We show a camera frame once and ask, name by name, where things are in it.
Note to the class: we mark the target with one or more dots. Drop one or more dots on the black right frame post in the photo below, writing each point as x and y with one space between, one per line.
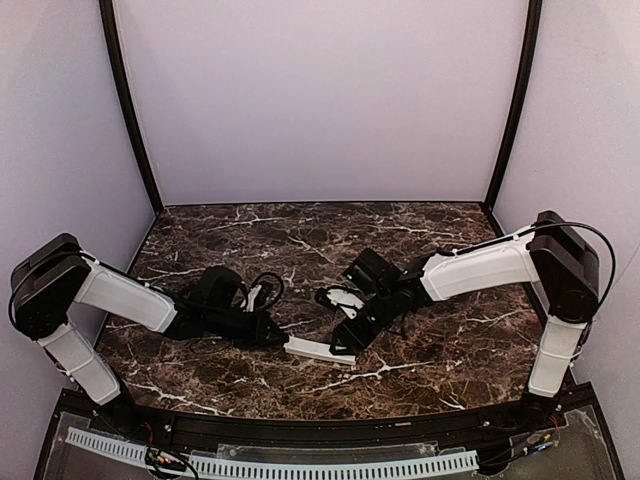
521 83

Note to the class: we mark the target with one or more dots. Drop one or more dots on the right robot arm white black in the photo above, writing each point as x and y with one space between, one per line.
549 252

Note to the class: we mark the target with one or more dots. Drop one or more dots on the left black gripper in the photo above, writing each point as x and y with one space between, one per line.
260 330

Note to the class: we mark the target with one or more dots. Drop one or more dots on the black frame post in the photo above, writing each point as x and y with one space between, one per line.
126 102
521 83

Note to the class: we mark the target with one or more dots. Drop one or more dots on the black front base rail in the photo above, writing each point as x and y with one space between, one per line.
497 432

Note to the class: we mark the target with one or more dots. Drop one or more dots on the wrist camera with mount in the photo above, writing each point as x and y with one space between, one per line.
340 298
261 295

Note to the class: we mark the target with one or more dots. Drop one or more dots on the black left frame post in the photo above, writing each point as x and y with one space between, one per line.
126 102

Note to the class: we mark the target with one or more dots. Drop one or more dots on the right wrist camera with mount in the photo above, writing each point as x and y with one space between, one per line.
340 298

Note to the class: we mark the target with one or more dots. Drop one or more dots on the white remote control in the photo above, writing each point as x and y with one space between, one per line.
316 350

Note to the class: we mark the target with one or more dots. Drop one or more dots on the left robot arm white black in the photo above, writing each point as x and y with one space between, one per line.
61 273

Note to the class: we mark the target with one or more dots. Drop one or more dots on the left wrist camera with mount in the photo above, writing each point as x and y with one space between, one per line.
261 295

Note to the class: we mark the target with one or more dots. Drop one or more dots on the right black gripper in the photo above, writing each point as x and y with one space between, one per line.
360 330

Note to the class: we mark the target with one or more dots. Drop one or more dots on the grey slotted cable duct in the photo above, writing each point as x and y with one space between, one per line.
408 461

